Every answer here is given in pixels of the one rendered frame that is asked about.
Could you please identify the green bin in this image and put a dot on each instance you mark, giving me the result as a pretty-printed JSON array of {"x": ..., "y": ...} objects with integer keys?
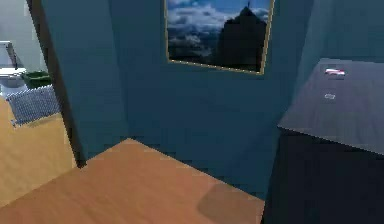
[{"x": 36, "y": 79}]

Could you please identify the white toilet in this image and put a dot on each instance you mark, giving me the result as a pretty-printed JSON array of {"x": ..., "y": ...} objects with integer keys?
[{"x": 8, "y": 71}]

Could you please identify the small grey flat object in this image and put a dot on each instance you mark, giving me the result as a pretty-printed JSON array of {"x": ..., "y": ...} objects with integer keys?
[{"x": 329, "y": 96}]

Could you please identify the grey checked floor mat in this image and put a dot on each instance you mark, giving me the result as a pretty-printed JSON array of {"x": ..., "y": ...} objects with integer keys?
[{"x": 33, "y": 104}]

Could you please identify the small red white object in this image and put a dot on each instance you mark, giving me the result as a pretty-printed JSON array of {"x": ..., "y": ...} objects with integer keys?
[{"x": 334, "y": 71}]

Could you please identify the gold framed mountain picture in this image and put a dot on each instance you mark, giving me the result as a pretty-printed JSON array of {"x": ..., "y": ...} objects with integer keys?
[{"x": 216, "y": 33}]

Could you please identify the dark grey cabinet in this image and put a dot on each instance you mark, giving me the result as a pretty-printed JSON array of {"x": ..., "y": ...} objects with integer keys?
[{"x": 333, "y": 150}]

